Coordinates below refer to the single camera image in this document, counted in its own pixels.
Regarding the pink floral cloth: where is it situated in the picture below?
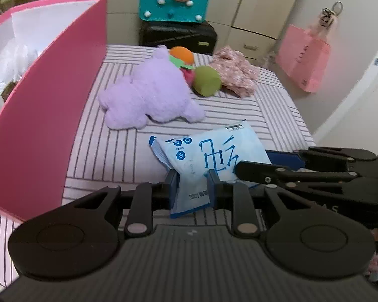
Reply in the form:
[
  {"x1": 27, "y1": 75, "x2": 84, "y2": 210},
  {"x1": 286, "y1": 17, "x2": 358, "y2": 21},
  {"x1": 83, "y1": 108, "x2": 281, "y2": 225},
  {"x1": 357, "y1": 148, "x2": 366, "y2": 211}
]
[{"x1": 209, "y1": 46, "x2": 259, "y2": 97}]

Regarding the striped table cloth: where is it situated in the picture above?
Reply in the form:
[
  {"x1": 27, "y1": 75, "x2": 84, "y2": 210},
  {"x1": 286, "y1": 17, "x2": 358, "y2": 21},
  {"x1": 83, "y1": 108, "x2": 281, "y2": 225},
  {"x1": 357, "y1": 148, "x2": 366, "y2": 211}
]
[{"x1": 0, "y1": 44, "x2": 316, "y2": 288}]

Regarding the pink storage box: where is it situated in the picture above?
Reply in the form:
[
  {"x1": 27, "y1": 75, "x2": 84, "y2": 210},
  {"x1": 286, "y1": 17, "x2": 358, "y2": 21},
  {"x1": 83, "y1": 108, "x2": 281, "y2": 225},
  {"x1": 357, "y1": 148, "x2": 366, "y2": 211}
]
[{"x1": 0, "y1": 0, "x2": 107, "y2": 221}]

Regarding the pink paper bag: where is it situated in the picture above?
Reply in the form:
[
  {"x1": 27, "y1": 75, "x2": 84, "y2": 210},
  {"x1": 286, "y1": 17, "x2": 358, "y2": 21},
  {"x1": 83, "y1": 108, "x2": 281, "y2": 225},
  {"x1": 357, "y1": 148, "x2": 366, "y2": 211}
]
[{"x1": 276, "y1": 25, "x2": 331, "y2": 93}]

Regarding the green plush ball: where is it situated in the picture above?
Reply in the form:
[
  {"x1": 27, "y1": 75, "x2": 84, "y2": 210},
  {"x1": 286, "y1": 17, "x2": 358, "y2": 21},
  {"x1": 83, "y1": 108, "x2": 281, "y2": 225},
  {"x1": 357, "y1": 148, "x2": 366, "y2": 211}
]
[{"x1": 193, "y1": 65, "x2": 222, "y2": 97}]

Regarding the red strawberry plush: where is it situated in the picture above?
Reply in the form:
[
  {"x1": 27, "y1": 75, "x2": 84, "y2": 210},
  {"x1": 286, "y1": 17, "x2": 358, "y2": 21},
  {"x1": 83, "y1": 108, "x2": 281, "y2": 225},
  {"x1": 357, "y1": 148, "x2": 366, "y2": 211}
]
[{"x1": 180, "y1": 67, "x2": 195, "y2": 87}]

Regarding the white cabinet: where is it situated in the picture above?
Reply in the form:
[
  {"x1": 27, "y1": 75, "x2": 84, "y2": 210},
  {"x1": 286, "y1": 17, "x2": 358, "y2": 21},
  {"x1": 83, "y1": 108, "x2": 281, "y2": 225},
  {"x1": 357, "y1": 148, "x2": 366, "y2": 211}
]
[{"x1": 107, "y1": 0, "x2": 296, "y2": 61}]

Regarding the purple plush bear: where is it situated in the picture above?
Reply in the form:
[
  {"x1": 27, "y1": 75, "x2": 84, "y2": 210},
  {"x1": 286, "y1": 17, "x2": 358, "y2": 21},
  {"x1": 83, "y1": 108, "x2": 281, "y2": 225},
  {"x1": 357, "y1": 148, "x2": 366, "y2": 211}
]
[{"x1": 98, "y1": 46, "x2": 205, "y2": 130}]

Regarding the orange plush ball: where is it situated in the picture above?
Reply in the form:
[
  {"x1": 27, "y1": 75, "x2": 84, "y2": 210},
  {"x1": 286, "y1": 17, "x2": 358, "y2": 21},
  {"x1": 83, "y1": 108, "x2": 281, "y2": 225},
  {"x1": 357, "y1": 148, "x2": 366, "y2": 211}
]
[{"x1": 169, "y1": 46, "x2": 194, "y2": 65}]

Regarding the black suitcase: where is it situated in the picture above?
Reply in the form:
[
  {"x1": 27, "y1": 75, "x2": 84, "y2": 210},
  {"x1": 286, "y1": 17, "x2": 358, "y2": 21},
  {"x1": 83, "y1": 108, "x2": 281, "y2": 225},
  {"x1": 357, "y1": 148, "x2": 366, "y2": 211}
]
[{"x1": 139, "y1": 21, "x2": 218, "y2": 55}]

